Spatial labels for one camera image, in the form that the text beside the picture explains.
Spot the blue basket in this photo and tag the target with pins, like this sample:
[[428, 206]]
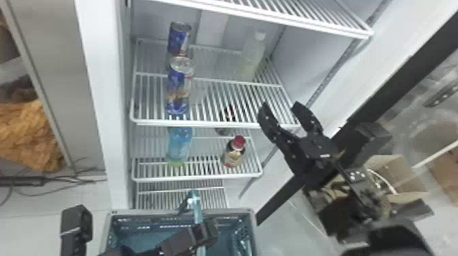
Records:
[[143, 228]]

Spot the fridge door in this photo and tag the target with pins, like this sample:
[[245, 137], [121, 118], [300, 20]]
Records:
[[411, 71]]

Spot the blue bottle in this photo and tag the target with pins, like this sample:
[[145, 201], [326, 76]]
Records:
[[178, 144]]

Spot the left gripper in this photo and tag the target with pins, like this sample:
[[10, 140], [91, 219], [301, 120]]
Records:
[[177, 243]]

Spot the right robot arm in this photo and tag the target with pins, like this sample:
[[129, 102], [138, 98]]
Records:
[[368, 194]]

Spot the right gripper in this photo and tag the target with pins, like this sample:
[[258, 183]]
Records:
[[311, 152]]

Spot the cardboard box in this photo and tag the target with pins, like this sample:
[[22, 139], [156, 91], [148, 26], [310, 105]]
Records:
[[393, 168]]

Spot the clear bottle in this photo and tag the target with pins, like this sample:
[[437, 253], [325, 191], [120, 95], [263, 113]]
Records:
[[251, 55]]

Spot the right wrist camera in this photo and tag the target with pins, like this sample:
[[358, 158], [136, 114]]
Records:
[[372, 139]]

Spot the white fridge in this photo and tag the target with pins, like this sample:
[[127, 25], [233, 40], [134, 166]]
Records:
[[103, 107]]

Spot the brown bottle with red cap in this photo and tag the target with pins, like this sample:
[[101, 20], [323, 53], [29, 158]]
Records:
[[234, 153]]

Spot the blue can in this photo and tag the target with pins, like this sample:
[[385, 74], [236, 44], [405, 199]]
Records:
[[178, 40], [177, 89]]

